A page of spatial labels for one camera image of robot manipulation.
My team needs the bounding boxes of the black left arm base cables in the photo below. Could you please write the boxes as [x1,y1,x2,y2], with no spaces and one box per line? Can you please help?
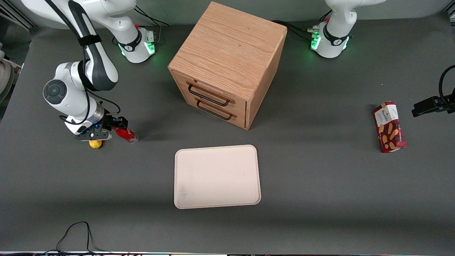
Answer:
[272,10,333,42]

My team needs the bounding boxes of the black metal drawer handle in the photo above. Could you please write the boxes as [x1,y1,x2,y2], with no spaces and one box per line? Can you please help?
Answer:
[186,81,236,107]
[194,97,238,121]

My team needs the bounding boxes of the black arm base cables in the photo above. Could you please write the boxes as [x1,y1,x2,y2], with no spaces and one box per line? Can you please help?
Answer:
[133,5,170,46]
[272,10,333,42]

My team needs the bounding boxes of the red coke bottle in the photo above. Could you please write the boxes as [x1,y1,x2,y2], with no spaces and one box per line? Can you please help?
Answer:
[114,127,139,144]

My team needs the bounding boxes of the black right arm base cables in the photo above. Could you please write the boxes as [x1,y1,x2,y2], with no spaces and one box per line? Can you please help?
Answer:
[133,5,170,46]

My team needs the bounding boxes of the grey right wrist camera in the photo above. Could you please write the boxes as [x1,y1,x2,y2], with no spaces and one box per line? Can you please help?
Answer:
[75,131,113,142]

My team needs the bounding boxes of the beige plastic tray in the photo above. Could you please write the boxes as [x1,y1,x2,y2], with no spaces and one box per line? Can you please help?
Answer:
[173,144,262,209]

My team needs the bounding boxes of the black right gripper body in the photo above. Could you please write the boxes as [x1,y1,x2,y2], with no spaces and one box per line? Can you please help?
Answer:
[93,114,116,133]

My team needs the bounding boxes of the wooden drawer cabinet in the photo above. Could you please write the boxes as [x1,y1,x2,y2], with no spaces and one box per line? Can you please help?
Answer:
[168,1,288,130]

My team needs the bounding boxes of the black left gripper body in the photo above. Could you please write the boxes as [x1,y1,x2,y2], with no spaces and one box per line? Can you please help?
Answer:
[441,95,455,114]

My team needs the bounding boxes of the wooden drawer front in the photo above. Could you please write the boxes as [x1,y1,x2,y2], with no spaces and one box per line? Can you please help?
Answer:
[171,70,248,115]
[176,91,247,129]

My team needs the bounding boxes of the black looped cable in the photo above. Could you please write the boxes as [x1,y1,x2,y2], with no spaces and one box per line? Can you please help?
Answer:
[438,65,455,104]

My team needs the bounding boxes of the black cable at table edge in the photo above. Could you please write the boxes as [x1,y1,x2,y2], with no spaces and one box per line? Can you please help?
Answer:
[44,221,107,255]

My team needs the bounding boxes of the red biscuit box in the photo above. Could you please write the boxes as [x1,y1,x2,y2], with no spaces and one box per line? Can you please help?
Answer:
[373,101,407,154]

